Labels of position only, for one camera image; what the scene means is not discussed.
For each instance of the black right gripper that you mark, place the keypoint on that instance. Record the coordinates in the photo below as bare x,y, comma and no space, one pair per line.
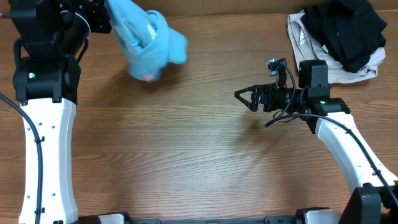
257,97

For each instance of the light blue printed t-shirt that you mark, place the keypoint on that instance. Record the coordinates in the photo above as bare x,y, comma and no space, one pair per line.
146,39

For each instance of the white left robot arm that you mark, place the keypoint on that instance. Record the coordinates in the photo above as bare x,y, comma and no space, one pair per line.
53,38

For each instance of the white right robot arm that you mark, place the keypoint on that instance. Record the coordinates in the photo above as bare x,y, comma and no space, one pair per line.
372,186

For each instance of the beige folded garment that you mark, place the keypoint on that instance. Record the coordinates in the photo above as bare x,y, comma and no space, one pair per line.
305,47

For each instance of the black folded garment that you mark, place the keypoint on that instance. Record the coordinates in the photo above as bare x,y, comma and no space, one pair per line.
350,29

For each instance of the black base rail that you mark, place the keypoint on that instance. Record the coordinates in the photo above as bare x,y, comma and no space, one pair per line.
211,221

